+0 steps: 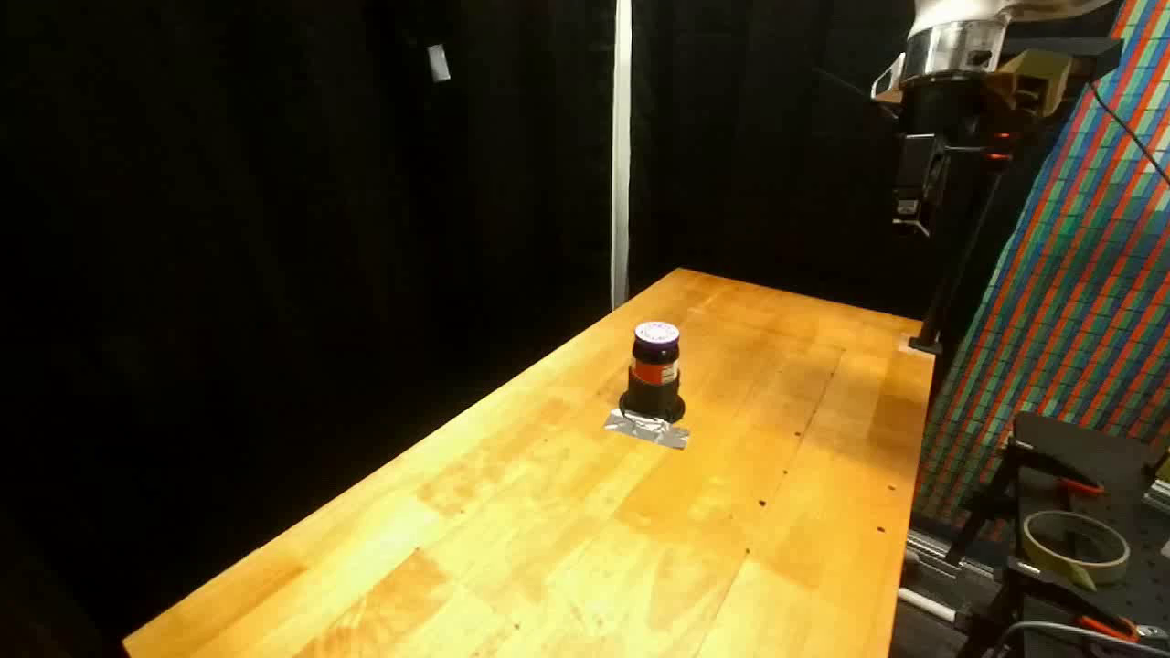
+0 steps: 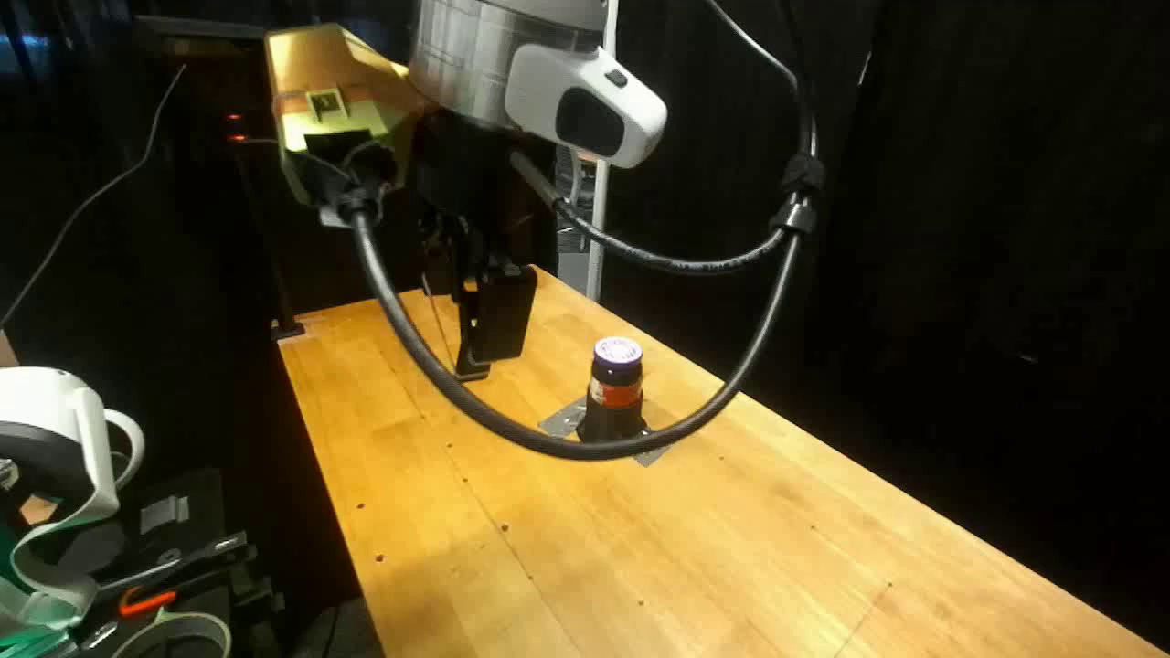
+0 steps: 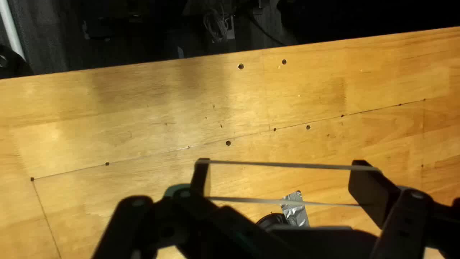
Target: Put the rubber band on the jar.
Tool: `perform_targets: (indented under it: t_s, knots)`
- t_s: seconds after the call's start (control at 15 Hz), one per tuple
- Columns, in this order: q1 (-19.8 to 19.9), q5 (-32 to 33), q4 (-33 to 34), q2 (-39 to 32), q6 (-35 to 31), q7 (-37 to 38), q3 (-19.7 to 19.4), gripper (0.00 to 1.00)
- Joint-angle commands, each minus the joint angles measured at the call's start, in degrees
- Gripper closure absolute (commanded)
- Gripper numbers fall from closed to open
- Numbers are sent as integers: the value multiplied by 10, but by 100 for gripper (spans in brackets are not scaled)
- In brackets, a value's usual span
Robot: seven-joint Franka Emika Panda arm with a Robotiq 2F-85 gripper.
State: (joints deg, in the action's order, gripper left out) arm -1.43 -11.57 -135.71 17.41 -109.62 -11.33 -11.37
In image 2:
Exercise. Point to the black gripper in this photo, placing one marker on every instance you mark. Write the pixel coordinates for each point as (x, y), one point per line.
(469, 184)

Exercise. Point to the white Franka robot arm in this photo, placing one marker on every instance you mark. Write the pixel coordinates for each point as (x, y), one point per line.
(489, 47)

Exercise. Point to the black clamp with orange trigger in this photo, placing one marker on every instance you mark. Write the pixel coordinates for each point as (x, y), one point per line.
(150, 599)

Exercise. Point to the roll of tape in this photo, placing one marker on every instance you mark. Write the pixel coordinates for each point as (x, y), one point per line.
(169, 633)

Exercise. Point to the white plastic housing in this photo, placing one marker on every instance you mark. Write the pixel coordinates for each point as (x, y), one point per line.
(55, 426)

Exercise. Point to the grey metal base plate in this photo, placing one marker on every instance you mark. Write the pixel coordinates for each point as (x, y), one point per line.
(561, 420)

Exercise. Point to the white perforated post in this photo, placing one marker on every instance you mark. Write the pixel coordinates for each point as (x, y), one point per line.
(587, 207)

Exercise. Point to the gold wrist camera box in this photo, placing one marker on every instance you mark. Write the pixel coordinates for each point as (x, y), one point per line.
(323, 115)

